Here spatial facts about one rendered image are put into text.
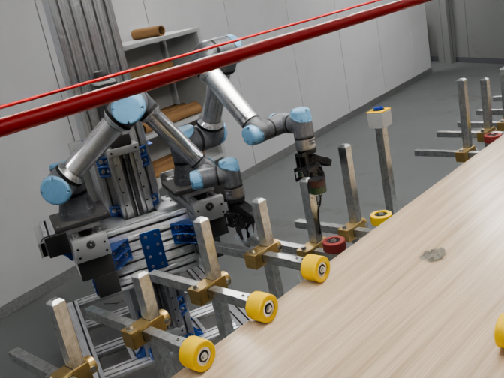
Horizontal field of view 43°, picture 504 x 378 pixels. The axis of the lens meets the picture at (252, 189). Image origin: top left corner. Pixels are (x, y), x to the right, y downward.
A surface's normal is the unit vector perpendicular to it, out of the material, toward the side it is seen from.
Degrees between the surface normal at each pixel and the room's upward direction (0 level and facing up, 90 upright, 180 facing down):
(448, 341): 0
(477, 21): 90
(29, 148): 90
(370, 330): 0
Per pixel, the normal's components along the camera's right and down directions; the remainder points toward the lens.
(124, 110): 0.12, 0.21
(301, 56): 0.79, 0.04
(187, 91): -0.59, 0.36
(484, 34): -0.90, 0.29
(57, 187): -0.06, 0.39
